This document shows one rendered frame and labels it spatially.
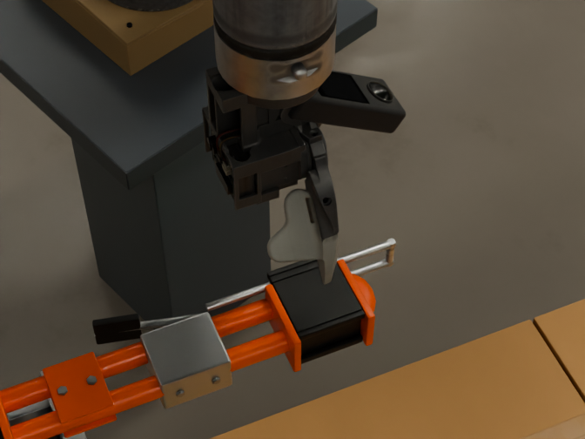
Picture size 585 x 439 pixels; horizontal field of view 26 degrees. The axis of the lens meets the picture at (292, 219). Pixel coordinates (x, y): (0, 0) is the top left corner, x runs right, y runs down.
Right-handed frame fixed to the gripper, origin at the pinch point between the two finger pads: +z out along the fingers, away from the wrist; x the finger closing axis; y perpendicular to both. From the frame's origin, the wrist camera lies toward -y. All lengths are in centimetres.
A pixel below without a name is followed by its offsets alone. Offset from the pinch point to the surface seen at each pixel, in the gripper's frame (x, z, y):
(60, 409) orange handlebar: 2.8, 12.5, 24.7
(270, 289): -1.4, 11.4, 2.4
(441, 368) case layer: -16, 68, -29
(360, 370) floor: -49, 122, -35
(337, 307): 3.0, 11.4, -2.7
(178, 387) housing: 4.1, 13.6, 13.9
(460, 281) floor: -60, 122, -62
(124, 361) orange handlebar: -0.2, 13.2, 17.7
